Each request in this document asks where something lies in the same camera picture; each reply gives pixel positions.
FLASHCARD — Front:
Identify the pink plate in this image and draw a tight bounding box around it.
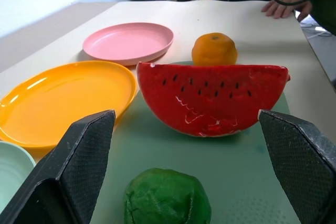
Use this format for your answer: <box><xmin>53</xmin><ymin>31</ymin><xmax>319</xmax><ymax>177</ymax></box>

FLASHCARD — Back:
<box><xmin>82</xmin><ymin>22</ymin><xmax>175</xmax><ymax>66</ymax></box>

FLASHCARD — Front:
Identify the red watermelon slice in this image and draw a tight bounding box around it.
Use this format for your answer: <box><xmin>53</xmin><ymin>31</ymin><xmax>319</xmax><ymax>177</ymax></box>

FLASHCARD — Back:
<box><xmin>135</xmin><ymin>61</ymin><xmax>291</xmax><ymax>138</ymax></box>

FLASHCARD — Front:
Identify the orange plate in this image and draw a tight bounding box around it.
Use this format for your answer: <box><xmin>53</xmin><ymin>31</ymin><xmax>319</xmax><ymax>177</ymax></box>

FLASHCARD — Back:
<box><xmin>0</xmin><ymin>60</ymin><xmax>138</xmax><ymax>149</ymax></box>

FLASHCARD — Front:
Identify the bystander bare hand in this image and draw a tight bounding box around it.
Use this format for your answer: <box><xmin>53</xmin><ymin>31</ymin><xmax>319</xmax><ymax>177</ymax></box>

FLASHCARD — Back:
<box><xmin>261</xmin><ymin>0</ymin><xmax>313</xmax><ymax>23</ymax></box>

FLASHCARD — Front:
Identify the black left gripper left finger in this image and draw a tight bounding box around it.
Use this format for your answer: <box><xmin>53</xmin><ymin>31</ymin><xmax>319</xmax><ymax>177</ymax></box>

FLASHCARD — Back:
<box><xmin>0</xmin><ymin>109</ymin><xmax>117</xmax><ymax>224</ymax></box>

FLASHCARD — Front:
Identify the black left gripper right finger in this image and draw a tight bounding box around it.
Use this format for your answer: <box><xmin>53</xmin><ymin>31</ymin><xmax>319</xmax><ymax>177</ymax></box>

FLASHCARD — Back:
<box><xmin>257</xmin><ymin>109</ymin><xmax>336</xmax><ymax>224</ymax></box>

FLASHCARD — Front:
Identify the orange tangerine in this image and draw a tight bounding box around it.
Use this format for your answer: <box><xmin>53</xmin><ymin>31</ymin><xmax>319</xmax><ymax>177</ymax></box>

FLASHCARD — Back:
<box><xmin>191</xmin><ymin>32</ymin><xmax>238</xmax><ymax>67</ymax></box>

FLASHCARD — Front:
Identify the green leafy vegetable ball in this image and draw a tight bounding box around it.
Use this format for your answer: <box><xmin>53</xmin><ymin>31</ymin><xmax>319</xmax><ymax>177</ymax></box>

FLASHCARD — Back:
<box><xmin>123</xmin><ymin>167</ymin><xmax>212</xmax><ymax>224</ymax></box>

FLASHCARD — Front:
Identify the light green plate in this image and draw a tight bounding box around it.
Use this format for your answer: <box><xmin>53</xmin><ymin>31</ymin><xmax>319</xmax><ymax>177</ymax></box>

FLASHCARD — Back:
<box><xmin>0</xmin><ymin>141</ymin><xmax>36</xmax><ymax>212</ymax></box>

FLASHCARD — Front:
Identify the green cutting mat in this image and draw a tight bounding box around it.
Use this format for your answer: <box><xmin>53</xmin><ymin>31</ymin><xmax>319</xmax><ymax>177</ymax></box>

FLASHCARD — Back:
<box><xmin>90</xmin><ymin>60</ymin><xmax>302</xmax><ymax>224</ymax></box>

